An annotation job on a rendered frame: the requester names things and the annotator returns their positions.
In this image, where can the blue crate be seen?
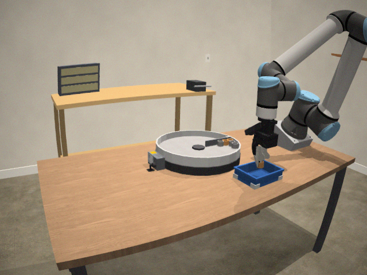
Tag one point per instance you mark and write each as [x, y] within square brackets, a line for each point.
[257, 177]

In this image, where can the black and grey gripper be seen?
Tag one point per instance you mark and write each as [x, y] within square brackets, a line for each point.
[266, 138]

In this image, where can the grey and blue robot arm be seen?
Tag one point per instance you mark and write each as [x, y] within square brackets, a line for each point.
[307, 111]

